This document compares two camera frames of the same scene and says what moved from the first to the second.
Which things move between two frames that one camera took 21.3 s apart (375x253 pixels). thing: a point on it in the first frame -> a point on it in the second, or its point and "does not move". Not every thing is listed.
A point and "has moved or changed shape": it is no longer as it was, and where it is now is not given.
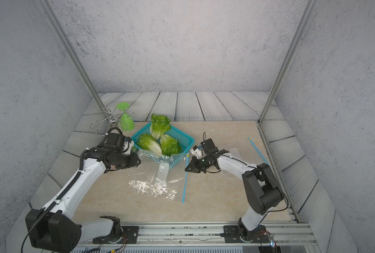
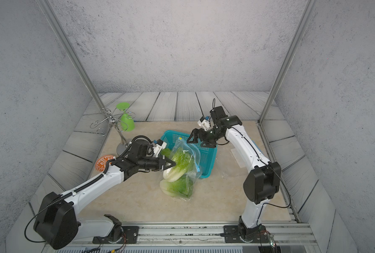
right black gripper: (194, 167) -> (201, 132)
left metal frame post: (49, 12) does not move
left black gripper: (134, 162) -> (160, 162)
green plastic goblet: (127, 122) does not move
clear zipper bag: (164, 176) has moved or changed shape
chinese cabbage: (159, 125) -> (183, 159)
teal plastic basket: (186, 142) has moved or changed shape
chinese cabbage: (170, 146) -> (181, 187)
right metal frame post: (310, 8) does not move
